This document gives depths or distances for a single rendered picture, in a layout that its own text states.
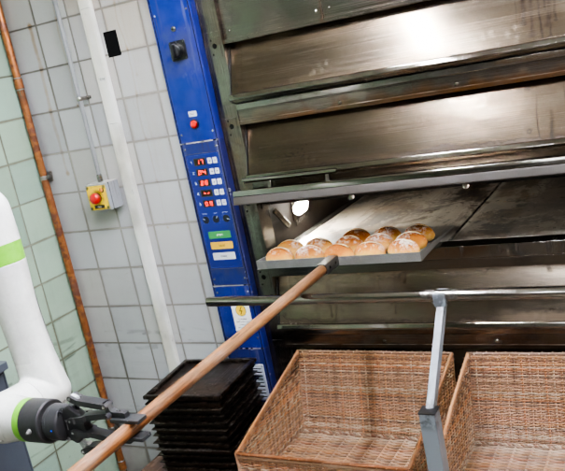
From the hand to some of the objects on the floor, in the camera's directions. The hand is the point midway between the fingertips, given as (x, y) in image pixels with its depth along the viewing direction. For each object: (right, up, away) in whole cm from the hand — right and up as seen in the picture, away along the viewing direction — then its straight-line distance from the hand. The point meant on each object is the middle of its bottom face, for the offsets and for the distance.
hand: (131, 426), depth 155 cm
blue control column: (+76, -56, +224) cm, 244 cm away
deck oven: (+162, -49, +179) cm, 246 cm away
